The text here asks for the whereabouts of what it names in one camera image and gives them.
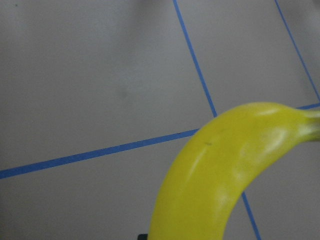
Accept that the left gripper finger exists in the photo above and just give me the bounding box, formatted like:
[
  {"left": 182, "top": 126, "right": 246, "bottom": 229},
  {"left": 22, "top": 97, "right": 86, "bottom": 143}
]
[{"left": 137, "top": 233, "right": 148, "bottom": 240}]

